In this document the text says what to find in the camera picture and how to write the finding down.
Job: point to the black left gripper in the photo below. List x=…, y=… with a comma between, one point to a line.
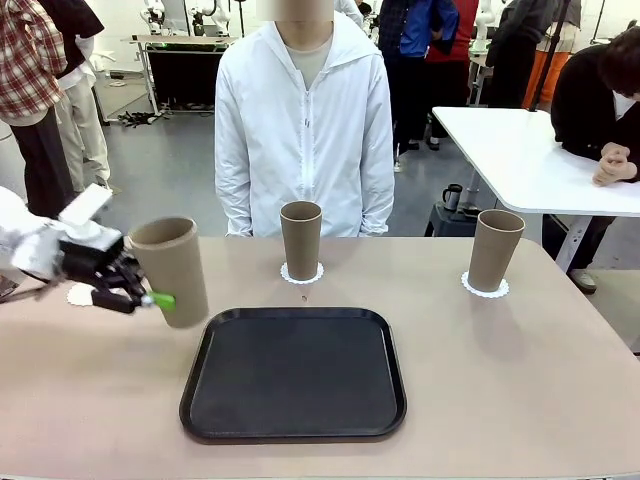
x=85, y=257

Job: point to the white lace paper coaster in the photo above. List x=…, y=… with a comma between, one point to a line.
x=487, y=296
x=302, y=282
x=77, y=296

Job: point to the tall beige cup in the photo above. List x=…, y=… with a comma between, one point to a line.
x=175, y=265
x=492, y=250
x=300, y=240

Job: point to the person's left forearm white sleeve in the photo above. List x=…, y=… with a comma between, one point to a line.
x=375, y=200

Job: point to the white lab robot arm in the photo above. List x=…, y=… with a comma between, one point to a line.
x=482, y=25
x=220, y=15
x=152, y=15

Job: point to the person's right forearm white sleeve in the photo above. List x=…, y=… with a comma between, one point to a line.
x=235, y=200

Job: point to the person in beige trousers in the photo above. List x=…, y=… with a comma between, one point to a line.
x=82, y=125

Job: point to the black plastic tray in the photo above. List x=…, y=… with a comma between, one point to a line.
x=295, y=375

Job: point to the black-draped lab table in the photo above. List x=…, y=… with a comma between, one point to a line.
x=185, y=75

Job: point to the person in white jacket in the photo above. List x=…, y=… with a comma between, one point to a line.
x=300, y=125

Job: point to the person in red plaid shirt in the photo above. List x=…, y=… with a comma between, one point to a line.
x=25, y=55

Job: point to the black travel mug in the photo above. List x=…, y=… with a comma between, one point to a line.
x=451, y=197

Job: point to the person in blue jacket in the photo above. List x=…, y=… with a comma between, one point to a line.
x=420, y=35

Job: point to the white height-adjustable desk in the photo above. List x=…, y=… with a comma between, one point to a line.
x=500, y=150

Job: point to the person in red top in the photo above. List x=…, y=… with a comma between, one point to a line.
x=462, y=35

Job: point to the person in grey coat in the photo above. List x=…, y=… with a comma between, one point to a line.
x=515, y=40

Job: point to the person in orange trousers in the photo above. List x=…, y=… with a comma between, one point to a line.
x=537, y=75

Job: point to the black tripod pole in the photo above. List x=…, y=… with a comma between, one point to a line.
x=550, y=55

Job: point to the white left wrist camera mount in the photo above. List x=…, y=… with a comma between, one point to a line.
x=87, y=210

